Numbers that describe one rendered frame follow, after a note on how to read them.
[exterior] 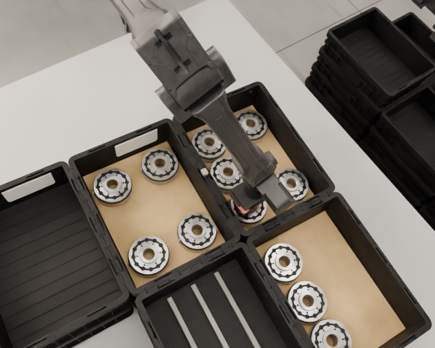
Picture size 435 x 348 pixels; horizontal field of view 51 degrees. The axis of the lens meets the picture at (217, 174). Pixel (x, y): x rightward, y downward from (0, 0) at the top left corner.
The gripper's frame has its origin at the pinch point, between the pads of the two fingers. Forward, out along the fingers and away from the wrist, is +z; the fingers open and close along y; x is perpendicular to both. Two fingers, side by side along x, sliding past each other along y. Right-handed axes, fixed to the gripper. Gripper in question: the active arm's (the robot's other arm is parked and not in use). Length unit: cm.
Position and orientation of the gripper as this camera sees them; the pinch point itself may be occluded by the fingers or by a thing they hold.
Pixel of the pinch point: (248, 202)
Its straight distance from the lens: 123.7
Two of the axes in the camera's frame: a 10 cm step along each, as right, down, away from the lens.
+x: -5.7, -7.7, 3.0
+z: -1.1, 4.4, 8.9
